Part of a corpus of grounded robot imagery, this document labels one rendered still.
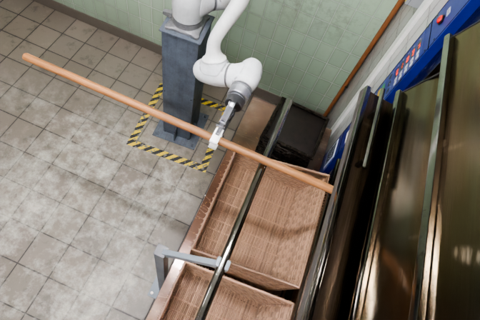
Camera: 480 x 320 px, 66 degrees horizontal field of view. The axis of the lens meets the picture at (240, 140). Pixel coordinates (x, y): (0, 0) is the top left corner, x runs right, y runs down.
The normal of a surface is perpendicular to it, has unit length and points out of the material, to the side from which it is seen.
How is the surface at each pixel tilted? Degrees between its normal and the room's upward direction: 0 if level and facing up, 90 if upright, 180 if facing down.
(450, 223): 70
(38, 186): 0
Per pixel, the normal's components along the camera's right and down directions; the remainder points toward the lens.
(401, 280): -0.81, -0.54
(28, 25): 0.17, -0.49
